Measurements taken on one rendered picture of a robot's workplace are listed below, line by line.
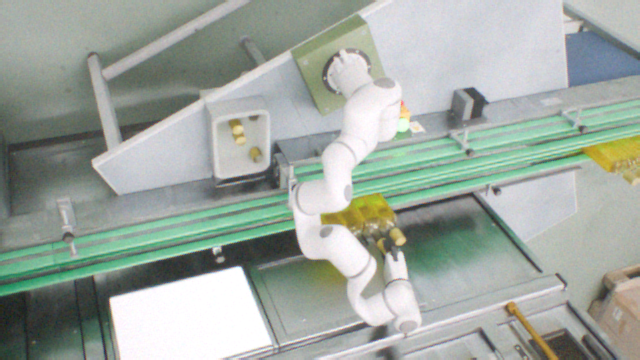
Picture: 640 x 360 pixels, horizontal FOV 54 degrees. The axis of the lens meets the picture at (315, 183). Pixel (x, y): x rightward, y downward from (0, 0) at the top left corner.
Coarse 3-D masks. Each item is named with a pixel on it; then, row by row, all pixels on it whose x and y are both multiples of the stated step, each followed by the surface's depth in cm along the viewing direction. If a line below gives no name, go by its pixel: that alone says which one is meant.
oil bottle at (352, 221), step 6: (348, 204) 202; (342, 210) 199; (348, 210) 200; (354, 210) 200; (342, 216) 197; (348, 216) 197; (354, 216) 198; (348, 222) 195; (354, 222) 195; (360, 222) 196; (348, 228) 194; (354, 228) 194; (360, 228) 195
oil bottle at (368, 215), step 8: (352, 200) 203; (360, 200) 204; (360, 208) 200; (368, 208) 201; (360, 216) 198; (368, 216) 198; (376, 216) 198; (368, 224) 196; (376, 224) 196; (368, 232) 197
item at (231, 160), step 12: (216, 120) 181; (228, 120) 192; (240, 120) 193; (264, 120) 190; (216, 132) 184; (228, 132) 194; (252, 132) 198; (264, 132) 192; (216, 144) 186; (228, 144) 197; (252, 144) 200; (264, 144) 195; (216, 156) 189; (228, 156) 200; (240, 156) 201; (264, 156) 198; (216, 168) 192; (228, 168) 197; (240, 168) 198; (252, 168) 198; (264, 168) 199
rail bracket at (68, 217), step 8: (56, 200) 176; (64, 200) 176; (64, 208) 175; (72, 208) 179; (64, 216) 167; (72, 216) 181; (64, 224) 169; (72, 224) 182; (64, 232) 169; (64, 240) 166; (72, 240) 167; (72, 248) 175; (72, 256) 176
